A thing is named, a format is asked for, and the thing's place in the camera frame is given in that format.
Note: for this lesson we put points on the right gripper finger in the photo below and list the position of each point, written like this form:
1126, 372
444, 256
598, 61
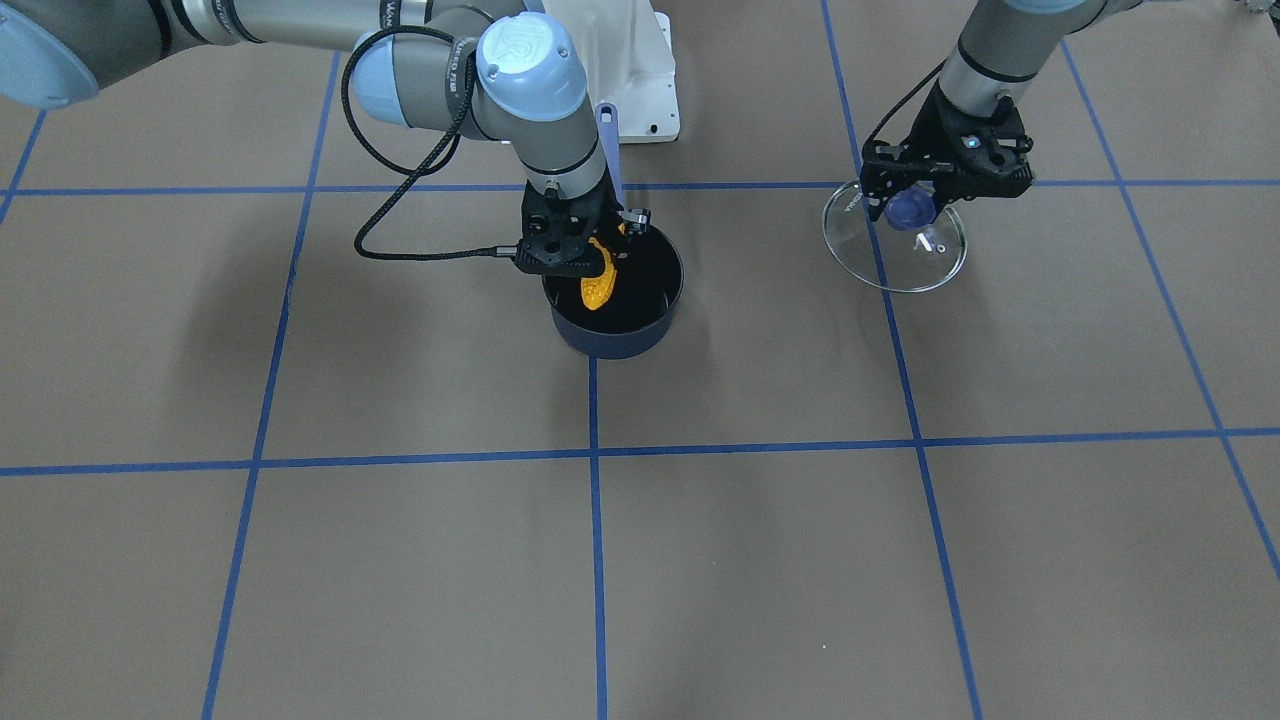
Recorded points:
945, 205
875, 206

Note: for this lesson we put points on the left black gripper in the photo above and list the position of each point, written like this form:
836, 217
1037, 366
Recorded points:
934, 127

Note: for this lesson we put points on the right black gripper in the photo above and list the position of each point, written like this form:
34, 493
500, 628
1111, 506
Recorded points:
601, 211

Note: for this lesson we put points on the glass pot lid blue knob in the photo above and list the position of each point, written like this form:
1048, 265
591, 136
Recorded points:
911, 247

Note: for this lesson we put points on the yellow corn cob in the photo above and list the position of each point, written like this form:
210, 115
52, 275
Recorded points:
596, 292

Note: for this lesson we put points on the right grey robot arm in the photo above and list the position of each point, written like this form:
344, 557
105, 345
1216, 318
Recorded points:
179, 176

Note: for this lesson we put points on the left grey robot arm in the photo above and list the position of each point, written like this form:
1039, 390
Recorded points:
1003, 47

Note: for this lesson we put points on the dark blue saucepan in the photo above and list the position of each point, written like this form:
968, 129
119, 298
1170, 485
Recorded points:
650, 277

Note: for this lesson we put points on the white metal mount base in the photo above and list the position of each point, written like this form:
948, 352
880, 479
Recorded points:
627, 51

